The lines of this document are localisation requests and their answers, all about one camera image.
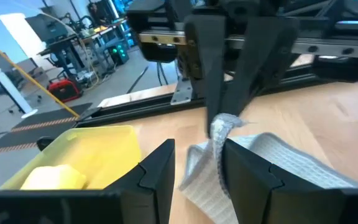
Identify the black background workbench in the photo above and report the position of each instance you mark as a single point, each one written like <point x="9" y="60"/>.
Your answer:
<point x="73" y="46"/>

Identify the yellow translucent plastic bin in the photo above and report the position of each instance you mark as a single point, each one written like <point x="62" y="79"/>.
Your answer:
<point x="104" y="149"/>

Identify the red black equipment case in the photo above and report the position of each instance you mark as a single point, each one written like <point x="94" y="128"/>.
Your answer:
<point x="64" y="90"/>

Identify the grey microfiber towel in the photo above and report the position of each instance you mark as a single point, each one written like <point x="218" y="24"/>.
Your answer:
<point x="291" y="161"/>

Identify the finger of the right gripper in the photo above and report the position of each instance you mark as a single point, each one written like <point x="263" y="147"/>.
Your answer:
<point x="213" y="62"/>
<point x="259" y="56"/>

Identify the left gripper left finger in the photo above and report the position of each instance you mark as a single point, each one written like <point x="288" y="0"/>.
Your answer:
<point x="73" y="208"/>

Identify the white post round base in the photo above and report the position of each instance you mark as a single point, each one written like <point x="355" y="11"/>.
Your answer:
<point x="11" y="90"/>

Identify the small dark monitor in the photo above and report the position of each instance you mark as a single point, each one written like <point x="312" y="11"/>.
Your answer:
<point x="47" y="28"/>

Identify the grey metal base plate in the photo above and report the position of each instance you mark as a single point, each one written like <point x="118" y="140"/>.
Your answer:
<point x="182" y="93"/>

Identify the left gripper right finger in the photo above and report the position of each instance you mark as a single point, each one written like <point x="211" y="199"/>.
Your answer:
<point x="291" y="208"/>

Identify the yellow microfiber towel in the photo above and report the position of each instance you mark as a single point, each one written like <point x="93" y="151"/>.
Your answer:
<point x="54" y="177"/>

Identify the large black orange-striped mat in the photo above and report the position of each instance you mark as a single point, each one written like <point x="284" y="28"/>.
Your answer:
<point x="42" y="124"/>

